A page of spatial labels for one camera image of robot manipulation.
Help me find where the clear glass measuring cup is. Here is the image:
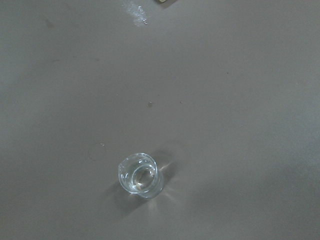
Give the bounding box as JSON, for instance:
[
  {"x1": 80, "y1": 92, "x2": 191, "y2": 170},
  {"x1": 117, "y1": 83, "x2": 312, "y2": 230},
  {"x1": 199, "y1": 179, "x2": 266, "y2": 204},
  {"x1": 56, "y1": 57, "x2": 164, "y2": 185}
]
[{"x1": 118, "y1": 153, "x2": 164, "y2": 199}]

